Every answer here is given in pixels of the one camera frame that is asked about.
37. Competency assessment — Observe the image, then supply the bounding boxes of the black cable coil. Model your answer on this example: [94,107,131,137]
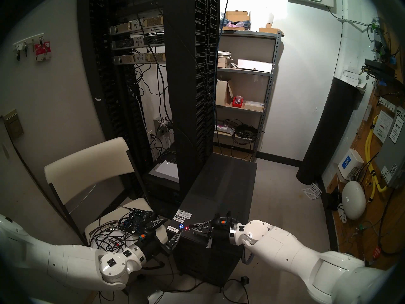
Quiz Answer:
[221,118,259,145]

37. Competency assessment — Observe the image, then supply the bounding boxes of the dark Dell rack server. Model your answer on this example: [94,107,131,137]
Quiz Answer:
[111,35,165,50]

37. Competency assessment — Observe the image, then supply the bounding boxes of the small white box stack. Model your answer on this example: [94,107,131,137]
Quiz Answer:
[342,70,367,92]

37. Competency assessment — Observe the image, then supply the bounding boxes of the black workstation tower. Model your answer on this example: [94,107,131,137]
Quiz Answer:
[166,152,258,288]

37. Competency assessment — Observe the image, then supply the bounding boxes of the white flat box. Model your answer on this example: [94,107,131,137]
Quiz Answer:
[237,59,273,73]

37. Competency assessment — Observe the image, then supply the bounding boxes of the white folding bracket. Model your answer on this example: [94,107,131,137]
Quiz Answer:
[302,182,322,200]

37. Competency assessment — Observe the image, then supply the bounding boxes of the grey metal shelf unit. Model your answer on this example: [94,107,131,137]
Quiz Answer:
[213,29,284,161]

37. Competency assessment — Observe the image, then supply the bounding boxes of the black server rack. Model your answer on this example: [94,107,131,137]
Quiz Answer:
[78,0,221,209]

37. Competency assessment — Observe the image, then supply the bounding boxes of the beige wall plate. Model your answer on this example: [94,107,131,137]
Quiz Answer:
[3,109,24,139]

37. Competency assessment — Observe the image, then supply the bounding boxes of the cream folding chair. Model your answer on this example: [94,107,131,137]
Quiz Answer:
[44,136,168,244]

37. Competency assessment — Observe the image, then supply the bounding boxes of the red key tag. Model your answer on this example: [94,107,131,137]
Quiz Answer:
[35,41,51,62]

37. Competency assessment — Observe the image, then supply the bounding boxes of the wall outlet box with plugs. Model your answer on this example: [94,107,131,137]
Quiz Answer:
[153,117,173,136]

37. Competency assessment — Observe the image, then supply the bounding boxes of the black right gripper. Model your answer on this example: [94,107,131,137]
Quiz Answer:
[189,222,237,249]

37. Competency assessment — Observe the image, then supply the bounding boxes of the white paper notice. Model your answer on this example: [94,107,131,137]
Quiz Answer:
[373,110,393,144]

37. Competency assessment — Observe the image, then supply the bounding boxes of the white flat rack device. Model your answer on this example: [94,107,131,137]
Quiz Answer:
[149,160,179,183]

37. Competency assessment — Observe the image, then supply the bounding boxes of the grey braided USB cable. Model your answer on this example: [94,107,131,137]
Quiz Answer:
[241,246,255,266]

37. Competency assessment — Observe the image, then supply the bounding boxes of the white key hook rack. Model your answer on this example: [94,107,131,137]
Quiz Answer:
[13,33,45,61]

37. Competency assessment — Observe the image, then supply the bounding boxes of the white patch block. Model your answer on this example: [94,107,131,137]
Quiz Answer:
[378,97,396,112]

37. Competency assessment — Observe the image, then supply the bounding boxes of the yellow cable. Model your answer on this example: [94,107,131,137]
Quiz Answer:
[365,115,388,202]

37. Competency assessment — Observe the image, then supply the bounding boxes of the tangled black cables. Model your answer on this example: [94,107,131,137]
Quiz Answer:
[89,205,149,253]

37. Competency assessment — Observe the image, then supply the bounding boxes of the black circuit board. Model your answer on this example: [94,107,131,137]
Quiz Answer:
[119,208,158,236]

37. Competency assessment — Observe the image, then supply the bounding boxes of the gold-fronted rack server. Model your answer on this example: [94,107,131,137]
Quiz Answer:
[114,53,166,65]
[109,17,165,36]

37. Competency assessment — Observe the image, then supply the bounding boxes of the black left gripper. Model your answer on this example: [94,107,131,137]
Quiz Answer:
[141,219,182,260]

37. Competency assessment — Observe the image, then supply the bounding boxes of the white box blue label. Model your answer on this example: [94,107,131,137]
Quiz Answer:
[338,149,364,181]

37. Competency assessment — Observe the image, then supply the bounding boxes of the black power plug cable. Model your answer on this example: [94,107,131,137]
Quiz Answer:
[221,275,251,304]

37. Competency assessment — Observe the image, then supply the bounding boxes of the grey telecom wall box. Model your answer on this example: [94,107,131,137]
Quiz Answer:
[375,115,405,189]

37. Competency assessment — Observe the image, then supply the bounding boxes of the black rack cable bundle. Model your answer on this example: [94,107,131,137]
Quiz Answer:
[131,64,174,158]

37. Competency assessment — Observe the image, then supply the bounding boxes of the open cardboard box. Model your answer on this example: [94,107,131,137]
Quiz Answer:
[216,79,234,107]

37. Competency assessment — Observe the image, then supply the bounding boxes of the white oval router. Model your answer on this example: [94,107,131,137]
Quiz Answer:
[342,181,366,220]

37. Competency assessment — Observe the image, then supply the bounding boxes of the large cardboard box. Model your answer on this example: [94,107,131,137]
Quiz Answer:
[225,11,250,31]

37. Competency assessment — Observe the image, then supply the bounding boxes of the tall black cylinder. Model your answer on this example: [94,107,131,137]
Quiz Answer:
[296,77,359,185]

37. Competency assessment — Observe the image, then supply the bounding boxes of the black wall router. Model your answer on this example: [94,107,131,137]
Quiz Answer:
[362,59,396,82]

